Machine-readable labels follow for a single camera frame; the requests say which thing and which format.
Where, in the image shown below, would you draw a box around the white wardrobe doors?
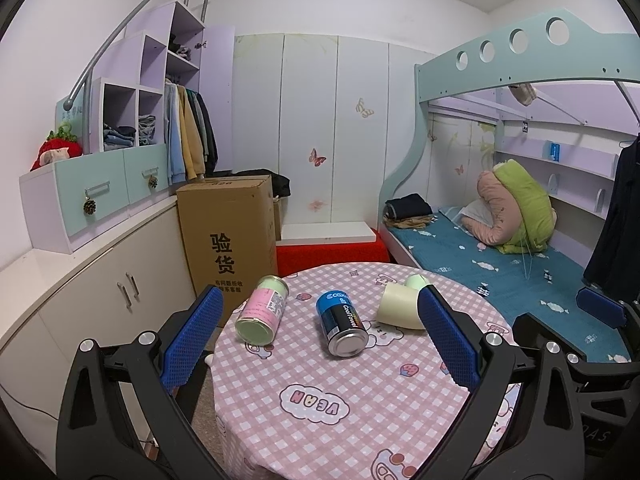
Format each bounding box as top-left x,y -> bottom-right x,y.
232,34 -> 432,226

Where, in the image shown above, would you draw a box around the hanging clothes row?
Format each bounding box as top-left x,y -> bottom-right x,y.
164,79 -> 218,185

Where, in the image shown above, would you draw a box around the teal bunk bed frame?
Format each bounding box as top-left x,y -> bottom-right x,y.
378,10 -> 639,266

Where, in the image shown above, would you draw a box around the light green cup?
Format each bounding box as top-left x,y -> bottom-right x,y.
404,274 -> 431,290

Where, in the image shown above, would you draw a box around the folded dark clothes pile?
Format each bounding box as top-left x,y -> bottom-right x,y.
383,193 -> 434,229

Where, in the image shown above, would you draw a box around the green pink folded quilt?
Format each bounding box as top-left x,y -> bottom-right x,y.
466,159 -> 556,254

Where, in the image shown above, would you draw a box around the pink green can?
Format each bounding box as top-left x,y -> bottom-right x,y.
234,275 -> 290,347

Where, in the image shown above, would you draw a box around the red strawberry plush toy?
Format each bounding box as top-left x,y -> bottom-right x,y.
30,124 -> 84,171

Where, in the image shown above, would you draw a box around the pink checkered tablecloth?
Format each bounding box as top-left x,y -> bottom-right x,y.
210,261 -> 522,480

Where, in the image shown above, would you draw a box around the blue patterned mattress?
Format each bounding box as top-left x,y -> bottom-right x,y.
390,212 -> 630,363

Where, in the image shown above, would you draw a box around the red box white top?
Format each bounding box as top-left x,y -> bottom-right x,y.
277,221 -> 390,276

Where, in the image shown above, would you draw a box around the white pillow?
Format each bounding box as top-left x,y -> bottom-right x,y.
460,198 -> 495,233

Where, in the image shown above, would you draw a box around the purple stair shelf unit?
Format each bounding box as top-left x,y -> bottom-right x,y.
86,0 -> 235,171

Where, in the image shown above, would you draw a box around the pale yellow cup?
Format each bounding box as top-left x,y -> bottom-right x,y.
375,283 -> 424,330

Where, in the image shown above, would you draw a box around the teal drawer cabinet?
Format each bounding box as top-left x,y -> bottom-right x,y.
20,144 -> 169,254

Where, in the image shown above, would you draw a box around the blue black CoolTowel can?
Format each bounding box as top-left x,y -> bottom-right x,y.
316,290 -> 369,358

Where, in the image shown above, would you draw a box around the grey metal handrail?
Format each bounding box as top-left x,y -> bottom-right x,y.
63,0 -> 214,111

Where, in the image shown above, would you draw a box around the white low cabinet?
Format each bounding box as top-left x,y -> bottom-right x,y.
1,198 -> 195,467

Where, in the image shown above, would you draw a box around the large cardboard box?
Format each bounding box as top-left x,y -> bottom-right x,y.
177,176 -> 278,325

